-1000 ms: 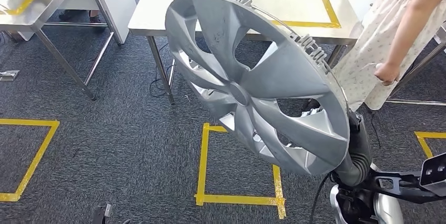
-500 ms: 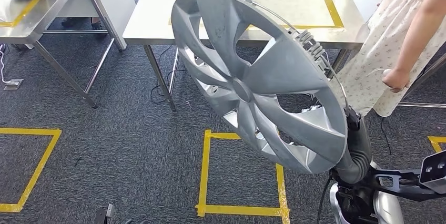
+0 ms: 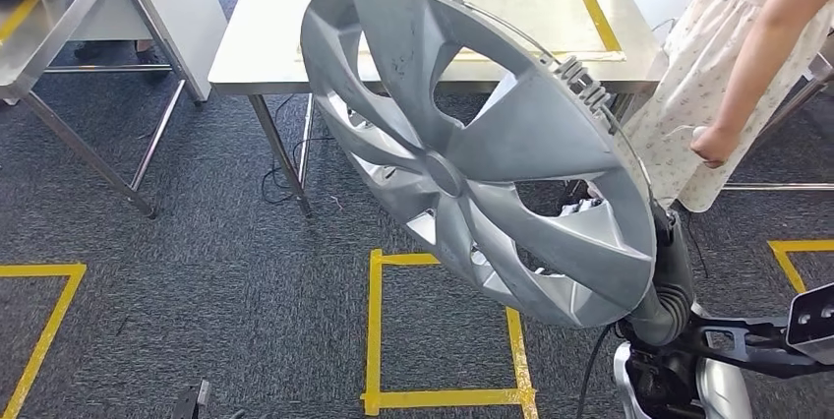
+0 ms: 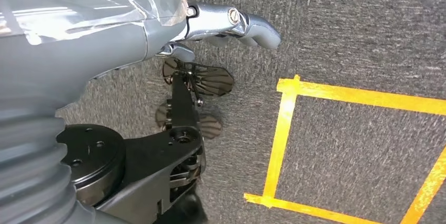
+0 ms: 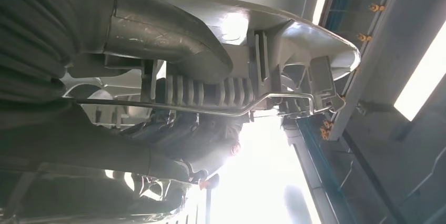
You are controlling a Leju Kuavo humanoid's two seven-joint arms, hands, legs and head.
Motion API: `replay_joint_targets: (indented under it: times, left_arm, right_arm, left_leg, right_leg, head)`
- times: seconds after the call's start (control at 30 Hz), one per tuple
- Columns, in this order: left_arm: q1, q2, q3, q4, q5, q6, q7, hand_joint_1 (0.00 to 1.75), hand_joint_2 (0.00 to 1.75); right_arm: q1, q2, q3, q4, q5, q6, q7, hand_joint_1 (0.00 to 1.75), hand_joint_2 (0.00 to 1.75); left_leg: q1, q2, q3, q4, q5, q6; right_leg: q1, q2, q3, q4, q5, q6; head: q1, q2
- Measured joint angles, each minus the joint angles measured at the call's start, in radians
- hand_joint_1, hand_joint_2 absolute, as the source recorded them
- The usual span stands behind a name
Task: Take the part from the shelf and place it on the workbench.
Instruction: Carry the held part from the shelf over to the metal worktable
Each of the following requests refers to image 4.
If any black robot leg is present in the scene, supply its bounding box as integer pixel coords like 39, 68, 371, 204
57, 73, 207, 224

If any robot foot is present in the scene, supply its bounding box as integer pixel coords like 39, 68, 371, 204
155, 58, 235, 140

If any yellow floor tape square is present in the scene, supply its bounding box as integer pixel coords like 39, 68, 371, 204
244, 75, 446, 224

